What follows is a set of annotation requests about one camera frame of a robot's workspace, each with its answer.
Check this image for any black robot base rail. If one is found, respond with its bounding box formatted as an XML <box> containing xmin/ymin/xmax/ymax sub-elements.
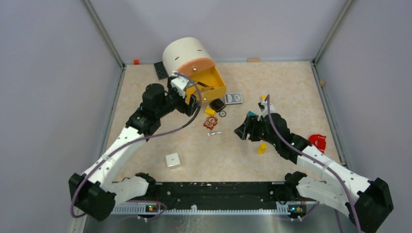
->
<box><xmin>125</xmin><ymin>181</ymin><xmax>318</xmax><ymax>213</ymax></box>

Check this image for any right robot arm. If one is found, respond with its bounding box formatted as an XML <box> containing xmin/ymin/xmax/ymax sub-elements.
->
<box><xmin>234</xmin><ymin>101</ymin><xmax>394</xmax><ymax>233</ymax></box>

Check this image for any wooden block on ledge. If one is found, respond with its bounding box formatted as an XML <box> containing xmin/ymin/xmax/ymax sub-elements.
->
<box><xmin>247</xmin><ymin>58</ymin><xmax>261</xmax><ymax>63</ymax></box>

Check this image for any red plastic horseshoe toy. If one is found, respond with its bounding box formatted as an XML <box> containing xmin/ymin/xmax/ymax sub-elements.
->
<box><xmin>308</xmin><ymin>134</ymin><xmax>326</xmax><ymax>153</ymax></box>

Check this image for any yellow cube block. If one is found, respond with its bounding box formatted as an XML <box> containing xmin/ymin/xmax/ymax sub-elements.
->
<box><xmin>204</xmin><ymin>107</ymin><xmax>216</xmax><ymax>116</ymax></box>

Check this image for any dark red lipstick tube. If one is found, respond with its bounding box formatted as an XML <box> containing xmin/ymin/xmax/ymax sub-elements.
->
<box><xmin>196</xmin><ymin>82</ymin><xmax>214</xmax><ymax>89</ymax></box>

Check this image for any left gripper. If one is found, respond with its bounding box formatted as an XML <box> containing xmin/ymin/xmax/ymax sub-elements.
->
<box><xmin>156</xmin><ymin>77</ymin><xmax>201</xmax><ymax>118</ymax></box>

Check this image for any silver small tube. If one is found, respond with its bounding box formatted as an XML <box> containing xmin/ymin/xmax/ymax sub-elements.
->
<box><xmin>207</xmin><ymin>131</ymin><xmax>222</xmax><ymax>136</ymax></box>

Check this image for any blue playing card box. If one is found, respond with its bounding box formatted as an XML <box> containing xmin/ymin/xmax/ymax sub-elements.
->
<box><xmin>224</xmin><ymin>92</ymin><xmax>243</xmax><ymax>105</ymax></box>

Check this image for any white round drawer organizer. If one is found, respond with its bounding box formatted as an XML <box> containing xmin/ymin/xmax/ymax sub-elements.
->
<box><xmin>162</xmin><ymin>37</ymin><xmax>226</xmax><ymax>103</ymax></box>

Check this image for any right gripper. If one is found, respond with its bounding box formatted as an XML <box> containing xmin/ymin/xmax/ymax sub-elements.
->
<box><xmin>234</xmin><ymin>114</ymin><xmax>278</xmax><ymax>147</ymax></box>

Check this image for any black lego plate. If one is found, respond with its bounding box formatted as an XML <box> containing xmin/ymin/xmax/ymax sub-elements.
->
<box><xmin>154</xmin><ymin>62</ymin><xmax>169</xmax><ymax>80</ymax></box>

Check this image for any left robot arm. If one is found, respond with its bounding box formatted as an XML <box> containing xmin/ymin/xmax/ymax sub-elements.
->
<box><xmin>69</xmin><ymin>83</ymin><xmax>202</xmax><ymax>221</ymax></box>

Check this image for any white cosmetic box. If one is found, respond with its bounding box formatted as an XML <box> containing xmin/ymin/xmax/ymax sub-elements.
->
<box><xmin>165</xmin><ymin>153</ymin><xmax>182</xmax><ymax>169</ymax></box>

